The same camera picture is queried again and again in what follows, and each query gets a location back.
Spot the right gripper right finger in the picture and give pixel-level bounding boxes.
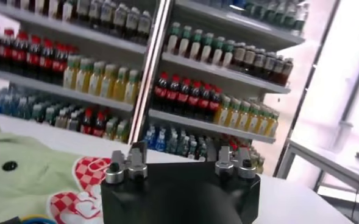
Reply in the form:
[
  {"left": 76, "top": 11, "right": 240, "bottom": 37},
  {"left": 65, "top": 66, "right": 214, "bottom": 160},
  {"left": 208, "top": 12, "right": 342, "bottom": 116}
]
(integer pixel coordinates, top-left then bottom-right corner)
[{"left": 214, "top": 145, "right": 257, "bottom": 180}]

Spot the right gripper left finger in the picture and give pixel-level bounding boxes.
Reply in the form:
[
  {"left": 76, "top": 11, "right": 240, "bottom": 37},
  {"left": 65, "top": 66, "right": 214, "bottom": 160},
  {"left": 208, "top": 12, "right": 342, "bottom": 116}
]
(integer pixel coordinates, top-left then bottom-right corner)
[{"left": 105, "top": 141, "right": 148, "bottom": 185}]

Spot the light green printed t-shirt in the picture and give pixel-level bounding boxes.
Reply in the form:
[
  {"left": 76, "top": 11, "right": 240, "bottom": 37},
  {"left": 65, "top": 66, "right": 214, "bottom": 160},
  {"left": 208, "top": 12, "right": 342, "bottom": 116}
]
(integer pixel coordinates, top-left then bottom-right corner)
[{"left": 0, "top": 124, "right": 113, "bottom": 224}]

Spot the small blue water bottle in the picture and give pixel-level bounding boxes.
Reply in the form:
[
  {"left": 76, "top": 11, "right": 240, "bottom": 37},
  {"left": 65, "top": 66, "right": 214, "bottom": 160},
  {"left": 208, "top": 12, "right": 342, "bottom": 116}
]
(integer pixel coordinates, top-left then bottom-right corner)
[
  {"left": 155, "top": 129, "right": 167, "bottom": 152},
  {"left": 144, "top": 126, "right": 156, "bottom": 150}
]

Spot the yellow juice bottle green cap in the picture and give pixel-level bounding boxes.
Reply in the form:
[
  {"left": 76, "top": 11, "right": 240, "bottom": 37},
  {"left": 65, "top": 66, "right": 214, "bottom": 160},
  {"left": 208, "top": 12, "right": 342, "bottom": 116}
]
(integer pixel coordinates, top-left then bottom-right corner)
[
  {"left": 76, "top": 58, "right": 91, "bottom": 94},
  {"left": 89, "top": 61, "right": 103, "bottom": 96},
  {"left": 238, "top": 100, "right": 250, "bottom": 131},
  {"left": 126, "top": 69, "right": 140, "bottom": 105},
  {"left": 227, "top": 97, "right": 241, "bottom": 128},
  {"left": 63, "top": 55, "right": 78, "bottom": 91},
  {"left": 257, "top": 108, "right": 269, "bottom": 135},
  {"left": 266, "top": 111, "right": 280, "bottom": 138},
  {"left": 101, "top": 64, "right": 115, "bottom": 99},
  {"left": 113, "top": 67, "right": 127, "bottom": 102},
  {"left": 215, "top": 96, "right": 230, "bottom": 126},
  {"left": 247, "top": 105, "right": 259, "bottom": 133}
]

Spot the small dark green bottle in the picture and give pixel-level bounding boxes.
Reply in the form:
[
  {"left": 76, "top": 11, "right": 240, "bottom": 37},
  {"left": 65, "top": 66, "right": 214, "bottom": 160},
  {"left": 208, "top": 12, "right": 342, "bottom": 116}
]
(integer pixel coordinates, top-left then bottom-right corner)
[
  {"left": 166, "top": 132, "right": 179, "bottom": 155},
  {"left": 178, "top": 135, "right": 188, "bottom": 156}
]

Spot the small red cap cola bottle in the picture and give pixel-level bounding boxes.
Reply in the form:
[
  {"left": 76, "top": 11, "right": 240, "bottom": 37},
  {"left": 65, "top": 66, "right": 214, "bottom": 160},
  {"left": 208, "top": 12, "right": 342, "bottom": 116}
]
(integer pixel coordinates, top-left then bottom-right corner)
[
  {"left": 93, "top": 111, "right": 106, "bottom": 138},
  {"left": 82, "top": 108, "right": 94, "bottom": 135}
]

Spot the metal beverage shelf rack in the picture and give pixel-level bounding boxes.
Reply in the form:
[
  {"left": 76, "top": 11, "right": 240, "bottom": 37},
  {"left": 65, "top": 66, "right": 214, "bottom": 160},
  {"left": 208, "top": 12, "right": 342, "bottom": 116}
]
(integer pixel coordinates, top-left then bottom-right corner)
[
  {"left": 130, "top": 0, "right": 341, "bottom": 183},
  {"left": 0, "top": 0, "right": 168, "bottom": 144}
]

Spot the small dark bottle white label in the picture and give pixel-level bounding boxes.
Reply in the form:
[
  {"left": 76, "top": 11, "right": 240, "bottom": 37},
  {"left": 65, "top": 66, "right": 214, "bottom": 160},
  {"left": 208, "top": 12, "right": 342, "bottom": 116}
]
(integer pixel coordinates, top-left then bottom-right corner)
[
  {"left": 68, "top": 111, "right": 80, "bottom": 131},
  {"left": 56, "top": 109, "right": 69, "bottom": 128}
]

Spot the blue yellow round connector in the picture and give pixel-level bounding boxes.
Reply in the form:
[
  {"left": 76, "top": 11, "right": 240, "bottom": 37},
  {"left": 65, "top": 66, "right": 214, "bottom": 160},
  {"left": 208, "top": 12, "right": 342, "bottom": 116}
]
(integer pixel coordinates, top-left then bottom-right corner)
[{"left": 20, "top": 214, "right": 58, "bottom": 224}]

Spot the brown tea bottle grey label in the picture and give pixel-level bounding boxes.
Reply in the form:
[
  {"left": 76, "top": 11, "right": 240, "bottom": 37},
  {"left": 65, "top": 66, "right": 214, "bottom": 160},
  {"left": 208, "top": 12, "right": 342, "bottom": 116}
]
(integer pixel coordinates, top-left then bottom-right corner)
[
  {"left": 254, "top": 48, "right": 266, "bottom": 77},
  {"left": 232, "top": 42, "right": 246, "bottom": 71},
  {"left": 272, "top": 55, "right": 285, "bottom": 83},
  {"left": 243, "top": 45, "right": 256, "bottom": 74},
  {"left": 263, "top": 51, "right": 277, "bottom": 80},
  {"left": 281, "top": 57, "right": 294, "bottom": 86}
]

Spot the dark bottle blue white label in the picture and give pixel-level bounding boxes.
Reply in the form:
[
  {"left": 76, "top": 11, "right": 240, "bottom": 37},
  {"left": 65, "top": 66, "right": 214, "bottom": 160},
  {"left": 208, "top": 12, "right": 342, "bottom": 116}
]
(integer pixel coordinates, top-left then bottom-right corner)
[
  {"left": 101, "top": 0, "right": 113, "bottom": 33},
  {"left": 138, "top": 10, "right": 152, "bottom": 43},
  {"left": 89, "top": 0, "right": 101, "bottom": 30},
  {"left": 113, "top": 3, "right": 127, "bottom": 37},
  {"left": 126, "top": 6, "right": 140, "bottom": 40}
]

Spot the white metal frame table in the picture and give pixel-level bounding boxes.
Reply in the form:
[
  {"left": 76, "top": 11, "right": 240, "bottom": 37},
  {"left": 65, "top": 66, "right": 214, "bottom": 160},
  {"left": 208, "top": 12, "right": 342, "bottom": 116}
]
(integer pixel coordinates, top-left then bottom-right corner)
[{"left": 284, "top": 139, "right": 359, "bottom": 195}]

